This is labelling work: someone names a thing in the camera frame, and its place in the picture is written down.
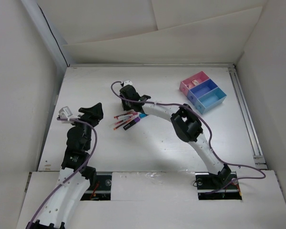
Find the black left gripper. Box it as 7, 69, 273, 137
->
69, 103, 102, 150

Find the blue cap black highlighter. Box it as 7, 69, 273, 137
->
139, 114, 147, 119

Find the orange gel pen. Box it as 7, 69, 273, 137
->
113, 120, 132, 130

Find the purple cap black highlighter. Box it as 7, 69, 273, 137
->
123, 117, 140, 130

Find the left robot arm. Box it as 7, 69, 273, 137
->
26, 103, 103, 229

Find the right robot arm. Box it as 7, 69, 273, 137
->
120, 83, 231, 191

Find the red gel pen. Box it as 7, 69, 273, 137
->
114, 111, 137, 120

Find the white marker pink cap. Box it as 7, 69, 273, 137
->
123, 113, 138, 120

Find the pink storage bin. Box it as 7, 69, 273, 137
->
179, 71, 209, 95

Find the dark blue storage bin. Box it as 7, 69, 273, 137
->
186, 79, 218, 104

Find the light blue storage bin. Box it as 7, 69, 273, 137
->
194, 87, 227, 115

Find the white foam board front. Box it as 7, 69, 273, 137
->
15, 169, 286, 229

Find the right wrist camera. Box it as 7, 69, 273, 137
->
122, 80, 133, 86

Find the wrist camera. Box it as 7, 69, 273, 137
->
59, 106, 73, 119
122, 80, 133, 86

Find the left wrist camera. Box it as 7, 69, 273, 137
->
59, 106, 73, 119

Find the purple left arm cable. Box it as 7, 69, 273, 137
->
25, 116, 98, 229

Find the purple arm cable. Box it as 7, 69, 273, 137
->
25, 116, 98, 229
111, 81, 266, 195

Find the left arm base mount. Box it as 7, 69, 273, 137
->
81, 173, 112, 201

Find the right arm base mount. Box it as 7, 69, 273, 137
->
193, 172, 242, 200

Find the aluminium rail right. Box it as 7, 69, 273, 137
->
228, 64, 268, 170

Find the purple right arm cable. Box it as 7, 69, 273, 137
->
111, 81, 266, 195

